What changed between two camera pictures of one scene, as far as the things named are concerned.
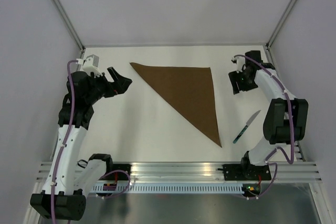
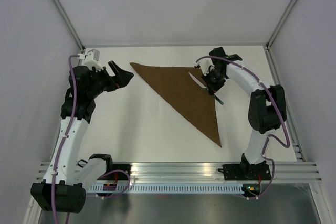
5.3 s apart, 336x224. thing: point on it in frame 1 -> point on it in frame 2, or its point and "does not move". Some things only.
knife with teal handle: (248, 124) -> (199, 82)
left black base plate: (117, 176) does not move
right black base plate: (239, 172) does not move
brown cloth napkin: (191, 90) does not move
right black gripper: (234, 77) -> (213, 88)
